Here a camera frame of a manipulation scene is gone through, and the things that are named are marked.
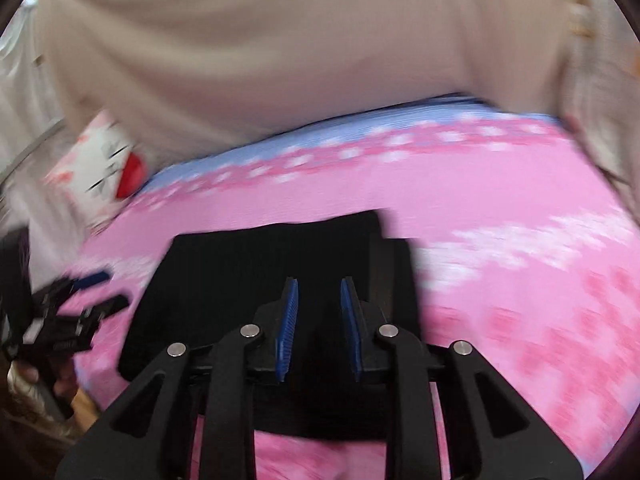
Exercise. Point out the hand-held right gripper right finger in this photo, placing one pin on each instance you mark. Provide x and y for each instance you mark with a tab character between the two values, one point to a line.
350	332

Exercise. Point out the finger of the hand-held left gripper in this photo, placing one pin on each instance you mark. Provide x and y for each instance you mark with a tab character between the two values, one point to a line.
107	306
90	280

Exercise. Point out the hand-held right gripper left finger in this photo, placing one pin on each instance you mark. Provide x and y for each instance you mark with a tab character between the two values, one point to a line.
287	332

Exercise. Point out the black pants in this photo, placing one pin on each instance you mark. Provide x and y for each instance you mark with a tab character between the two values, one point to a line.
225	280

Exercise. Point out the person's left forearm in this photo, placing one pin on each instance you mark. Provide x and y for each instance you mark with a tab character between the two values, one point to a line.
45	415

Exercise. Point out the person's left hand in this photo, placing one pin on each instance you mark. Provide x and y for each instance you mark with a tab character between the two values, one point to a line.
27	374

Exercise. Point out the white cartoon face pillow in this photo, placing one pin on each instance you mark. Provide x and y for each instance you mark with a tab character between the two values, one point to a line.
95	170

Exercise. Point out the pink rose print bedsheet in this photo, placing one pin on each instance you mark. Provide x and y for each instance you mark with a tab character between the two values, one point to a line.
500	285

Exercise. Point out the white curtain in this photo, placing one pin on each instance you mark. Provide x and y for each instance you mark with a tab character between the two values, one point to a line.
25	95

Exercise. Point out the beige quilt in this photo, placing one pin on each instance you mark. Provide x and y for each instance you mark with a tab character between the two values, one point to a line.
275	45

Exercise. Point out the pale floral blanket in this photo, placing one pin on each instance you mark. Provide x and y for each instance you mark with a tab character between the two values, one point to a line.
600	85

